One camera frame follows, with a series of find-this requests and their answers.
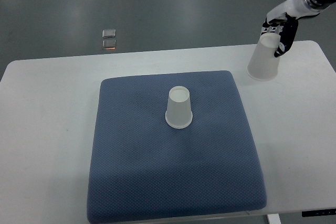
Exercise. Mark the white paper cup on cushion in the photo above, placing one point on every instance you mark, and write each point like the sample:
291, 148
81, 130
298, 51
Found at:
178, 113

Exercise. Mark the white table leg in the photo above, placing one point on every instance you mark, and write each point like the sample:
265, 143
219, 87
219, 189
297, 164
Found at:
273, 219

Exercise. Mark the white paper cup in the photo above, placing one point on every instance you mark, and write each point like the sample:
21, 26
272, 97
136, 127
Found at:
178, 113
263, 65

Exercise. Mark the black table control panel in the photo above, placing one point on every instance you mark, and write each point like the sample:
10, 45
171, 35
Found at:
318, 213

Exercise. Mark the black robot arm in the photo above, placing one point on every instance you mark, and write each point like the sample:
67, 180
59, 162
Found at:
320, 4

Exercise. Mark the blue fabric cushion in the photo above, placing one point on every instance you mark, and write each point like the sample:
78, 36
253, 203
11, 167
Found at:
141, 168

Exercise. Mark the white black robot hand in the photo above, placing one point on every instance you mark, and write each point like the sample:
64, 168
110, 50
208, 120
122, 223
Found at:
287, 15

